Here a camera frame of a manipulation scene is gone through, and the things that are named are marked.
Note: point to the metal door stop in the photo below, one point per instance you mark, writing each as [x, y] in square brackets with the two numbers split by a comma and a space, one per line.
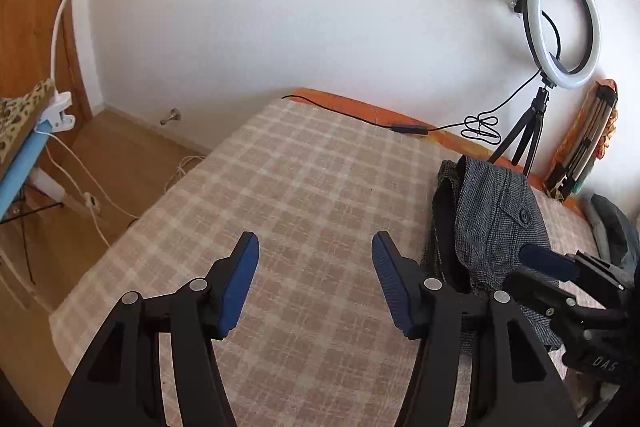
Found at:
[172, 116]

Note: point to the light blue board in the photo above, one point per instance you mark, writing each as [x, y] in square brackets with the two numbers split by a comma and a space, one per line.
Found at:
[20, 167]

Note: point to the black tripod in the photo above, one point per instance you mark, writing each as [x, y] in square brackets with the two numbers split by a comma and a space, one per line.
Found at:
[539, 109]

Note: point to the leopard print cloth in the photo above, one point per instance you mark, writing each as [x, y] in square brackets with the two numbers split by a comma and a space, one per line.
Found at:
[22, 109]

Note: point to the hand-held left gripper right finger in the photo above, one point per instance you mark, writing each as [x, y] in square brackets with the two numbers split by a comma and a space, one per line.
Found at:
[391, 277]

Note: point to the wooden door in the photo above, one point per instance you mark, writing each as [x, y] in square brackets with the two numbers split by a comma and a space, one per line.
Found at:
[30, 22]

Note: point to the grey tweed pants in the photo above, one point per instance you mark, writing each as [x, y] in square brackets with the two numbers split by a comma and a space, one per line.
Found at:
[495, 217]

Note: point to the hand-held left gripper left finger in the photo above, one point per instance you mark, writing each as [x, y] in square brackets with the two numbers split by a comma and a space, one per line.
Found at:
[239, 277]

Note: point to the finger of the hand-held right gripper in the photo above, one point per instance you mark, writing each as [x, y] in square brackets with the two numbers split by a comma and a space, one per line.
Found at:
[545, 259]
[530, 289]

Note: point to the black stand legs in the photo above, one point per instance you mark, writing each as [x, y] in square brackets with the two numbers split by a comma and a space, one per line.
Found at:
[25, 247]

